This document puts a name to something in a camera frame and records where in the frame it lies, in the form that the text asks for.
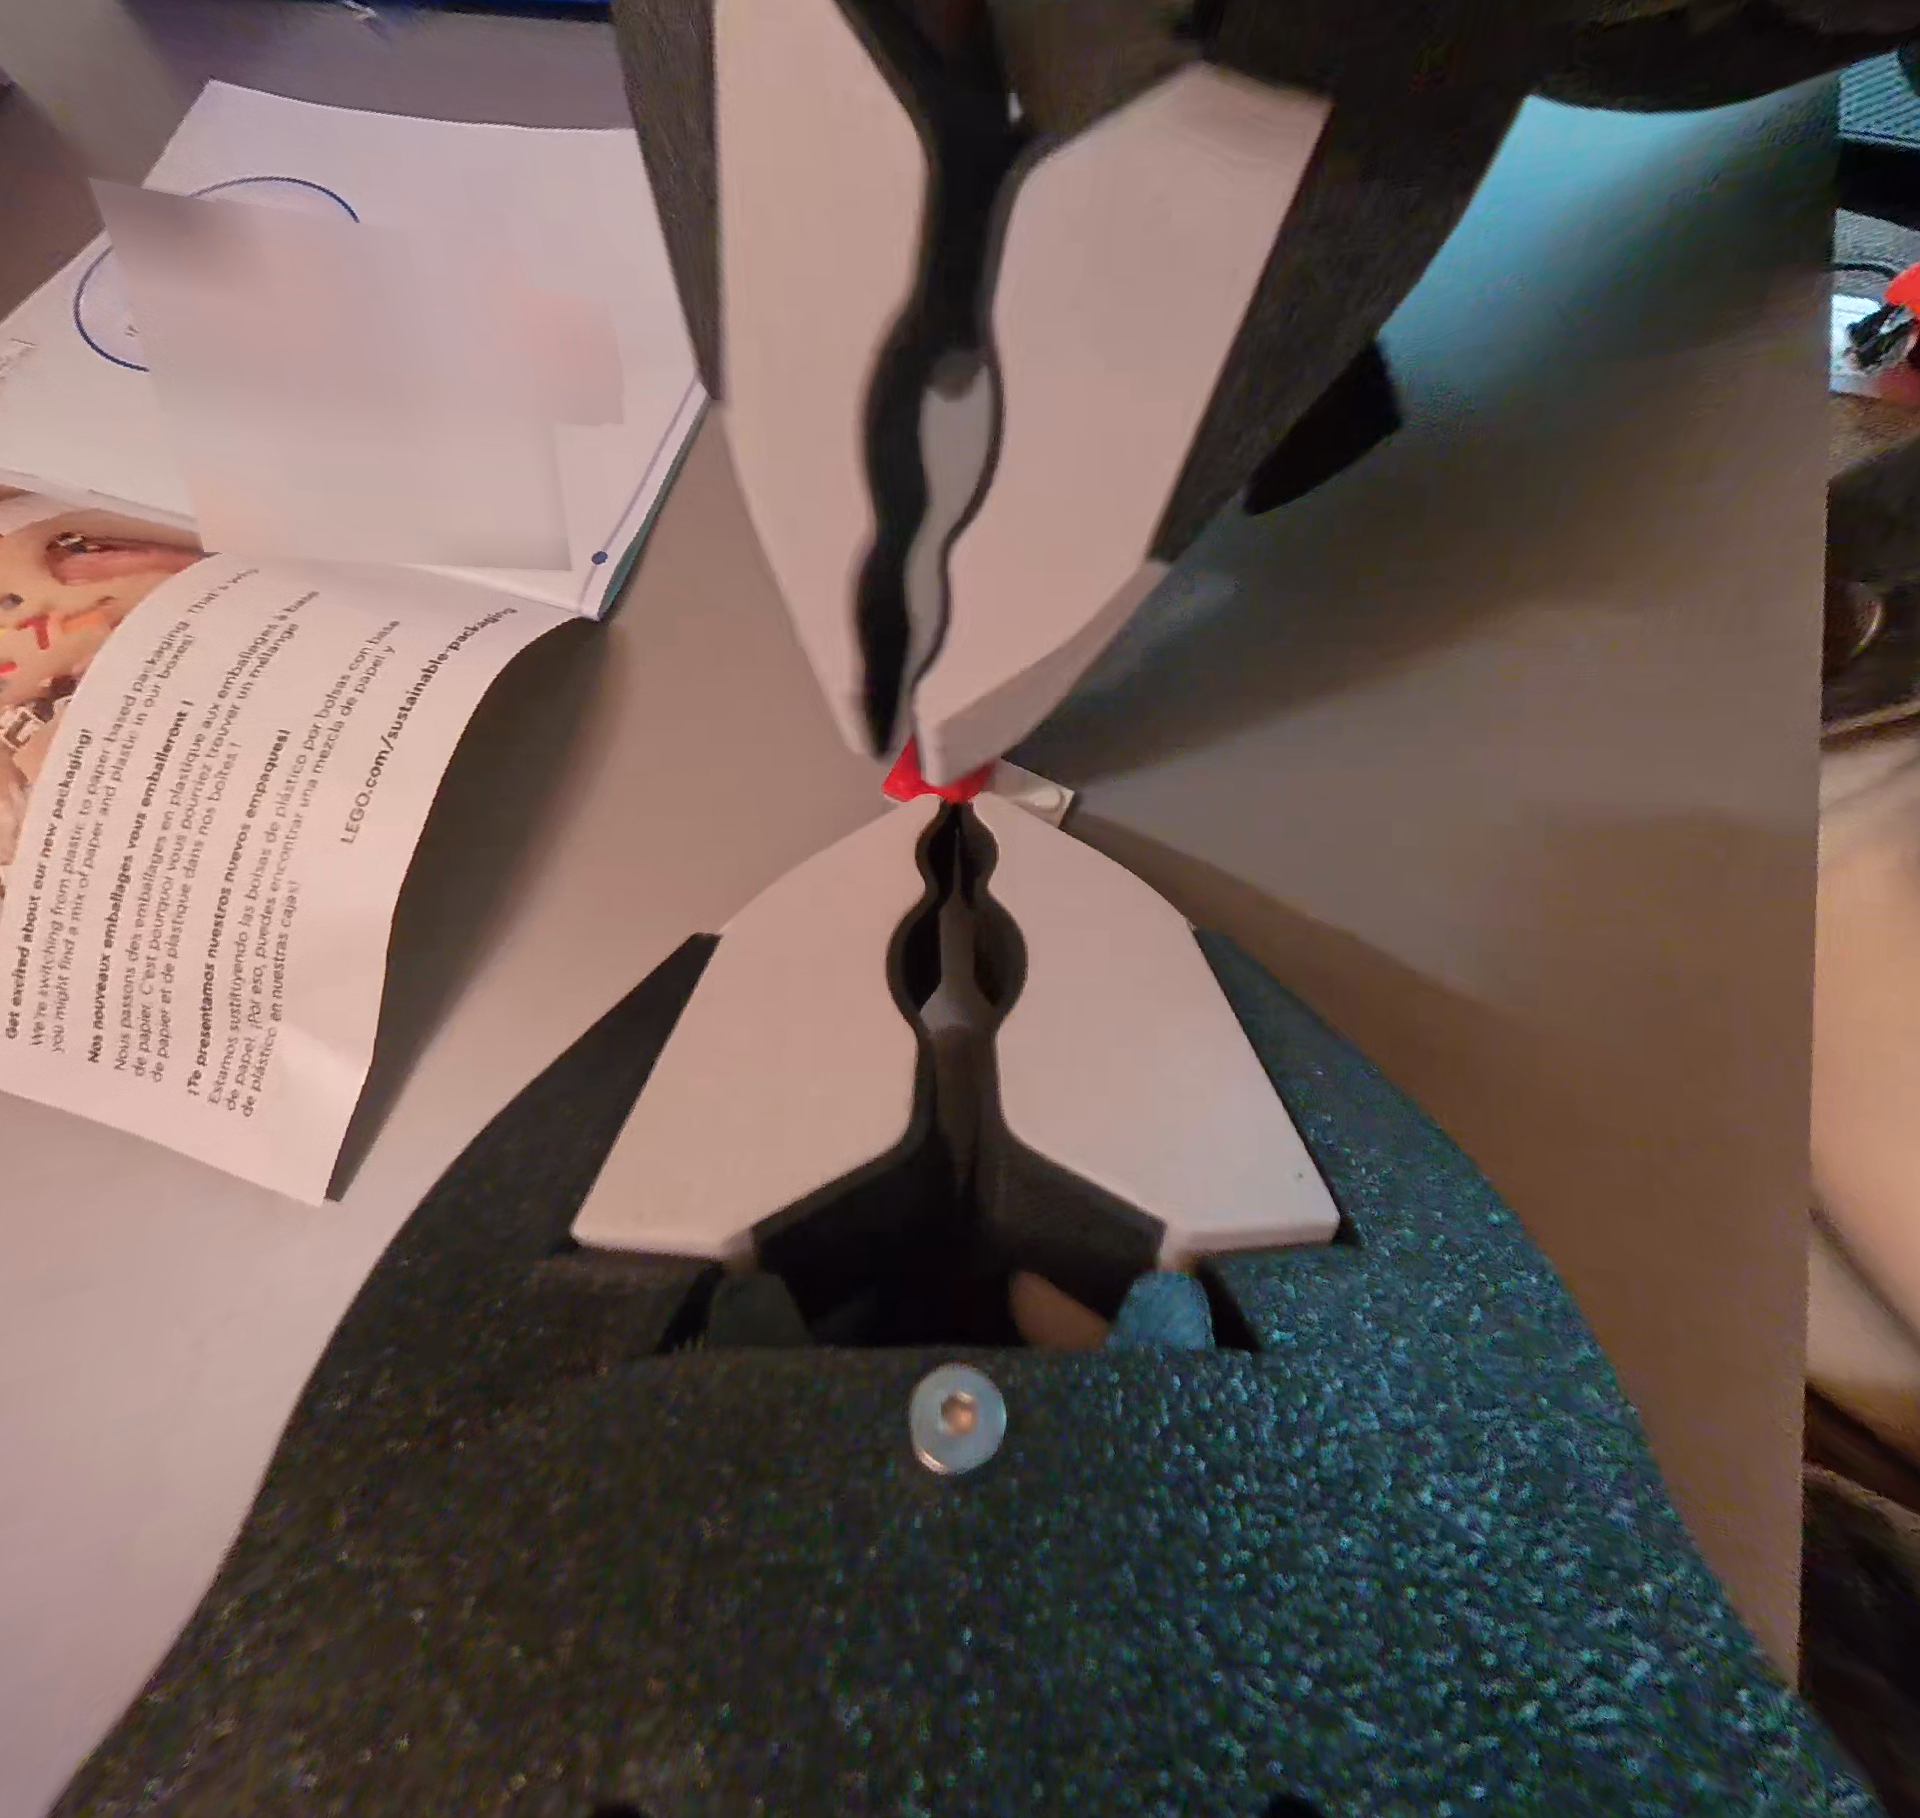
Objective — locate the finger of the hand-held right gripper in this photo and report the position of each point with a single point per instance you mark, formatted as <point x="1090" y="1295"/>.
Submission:
<point x="790" y="322"/>
<point x="1126" y="378"/>

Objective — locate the small square red lego plate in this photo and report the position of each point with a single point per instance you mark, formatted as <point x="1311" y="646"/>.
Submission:
<point x="927" y="779"/>

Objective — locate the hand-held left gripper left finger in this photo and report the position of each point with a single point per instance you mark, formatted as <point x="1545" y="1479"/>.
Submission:
<point x="750" y="1066"/>

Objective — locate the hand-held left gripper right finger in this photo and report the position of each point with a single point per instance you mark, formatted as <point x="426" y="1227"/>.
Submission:
<point x="1165" y="1080"/>

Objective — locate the black mesh office chair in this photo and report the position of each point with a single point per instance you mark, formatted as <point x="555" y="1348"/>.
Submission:
<point x="1883" y="119"/>

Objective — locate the person's dark jacket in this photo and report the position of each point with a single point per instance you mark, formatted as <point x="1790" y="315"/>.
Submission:
<point x="1870" y="574"/>

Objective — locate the person's light trousers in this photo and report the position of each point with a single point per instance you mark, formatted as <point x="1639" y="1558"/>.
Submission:
<point x="1870" y="1093"/>

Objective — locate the lego instruction booklet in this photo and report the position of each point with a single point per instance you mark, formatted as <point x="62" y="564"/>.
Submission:
<point x="223" y="871"/>

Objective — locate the small square white lego plate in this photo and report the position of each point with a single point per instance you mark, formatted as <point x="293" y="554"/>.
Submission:
<point x="1042" y="792"/>

